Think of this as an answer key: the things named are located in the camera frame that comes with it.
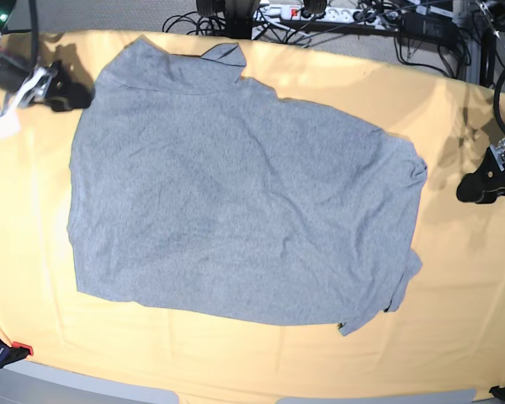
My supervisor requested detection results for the grey t-shirt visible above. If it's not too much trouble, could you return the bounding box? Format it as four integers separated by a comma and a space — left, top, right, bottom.
67, 40, 427, 335

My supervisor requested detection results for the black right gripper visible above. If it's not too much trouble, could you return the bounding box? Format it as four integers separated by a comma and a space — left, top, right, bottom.
29, 61, 93, 112

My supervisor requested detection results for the black power adapter box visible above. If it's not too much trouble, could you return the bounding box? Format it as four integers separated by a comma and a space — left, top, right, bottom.
399, 13, 459, 47

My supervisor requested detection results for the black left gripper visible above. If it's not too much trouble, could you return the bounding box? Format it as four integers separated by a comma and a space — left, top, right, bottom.
456, 138, 505, 205

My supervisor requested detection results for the white power strip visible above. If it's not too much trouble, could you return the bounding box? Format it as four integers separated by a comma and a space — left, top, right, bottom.
253, 3, 402, 27

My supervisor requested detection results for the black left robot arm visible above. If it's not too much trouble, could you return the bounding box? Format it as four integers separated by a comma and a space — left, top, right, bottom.
456, 1, 505, 205

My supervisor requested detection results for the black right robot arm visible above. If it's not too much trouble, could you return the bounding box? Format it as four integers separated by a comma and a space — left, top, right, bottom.
0, 1, 93, 118

